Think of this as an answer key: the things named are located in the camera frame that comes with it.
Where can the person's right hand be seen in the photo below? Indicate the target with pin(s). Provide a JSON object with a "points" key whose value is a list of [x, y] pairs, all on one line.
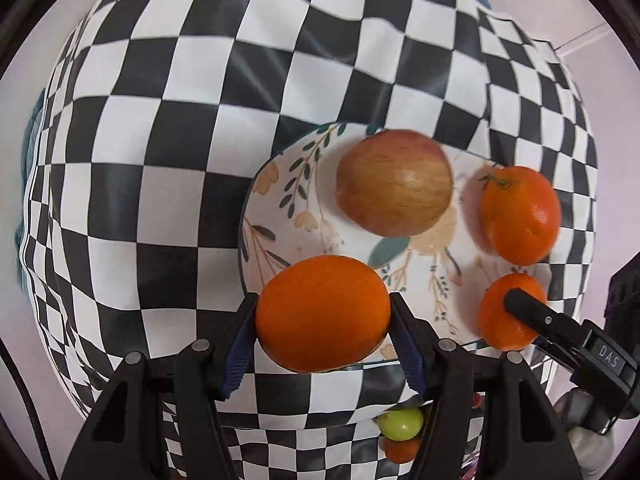
{"points": [[587, 447]]}

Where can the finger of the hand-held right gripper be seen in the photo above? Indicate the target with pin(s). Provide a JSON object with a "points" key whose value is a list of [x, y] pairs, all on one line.
{"points": [[560, 355], [545, 317]]}

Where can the large orange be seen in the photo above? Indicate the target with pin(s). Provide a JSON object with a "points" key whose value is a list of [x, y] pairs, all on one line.
{"points": [[322, 312]]}

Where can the red yellow apple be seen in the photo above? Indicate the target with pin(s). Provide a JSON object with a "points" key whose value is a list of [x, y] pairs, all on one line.
{"points": [[395, 182]]}

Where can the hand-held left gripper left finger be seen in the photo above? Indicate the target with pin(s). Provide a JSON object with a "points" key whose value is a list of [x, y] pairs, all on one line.
{"points": [[239, 350]]}

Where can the small green fruit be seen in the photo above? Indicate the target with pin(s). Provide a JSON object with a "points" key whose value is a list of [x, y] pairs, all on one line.
{"points": [[401, 422]]}

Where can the black white checkered tablecloth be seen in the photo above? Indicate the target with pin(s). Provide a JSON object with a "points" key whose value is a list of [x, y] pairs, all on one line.
{"points": [[200, 135]]}

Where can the floral ceramic plate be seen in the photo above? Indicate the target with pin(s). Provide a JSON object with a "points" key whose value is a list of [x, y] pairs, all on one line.
{"points": [[345, 240]]}

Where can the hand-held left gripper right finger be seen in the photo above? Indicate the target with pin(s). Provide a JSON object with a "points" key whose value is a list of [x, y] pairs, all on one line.
{"points": [[406, 350]]}

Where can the teal cloth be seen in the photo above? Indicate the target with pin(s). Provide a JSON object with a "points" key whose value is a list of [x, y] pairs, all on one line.
{"points": [[31, 170]]}

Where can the small red orange fruit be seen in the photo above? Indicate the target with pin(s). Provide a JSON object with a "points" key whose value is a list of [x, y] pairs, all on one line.
{"points": [[401, 451]]}

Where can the small tangerine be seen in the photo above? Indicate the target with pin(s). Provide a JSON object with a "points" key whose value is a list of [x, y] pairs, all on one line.
{"points": [[497, 325]]}

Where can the tangerine with green stem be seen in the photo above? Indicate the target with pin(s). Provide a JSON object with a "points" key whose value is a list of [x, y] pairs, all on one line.
{"points": [[520, 215]]}

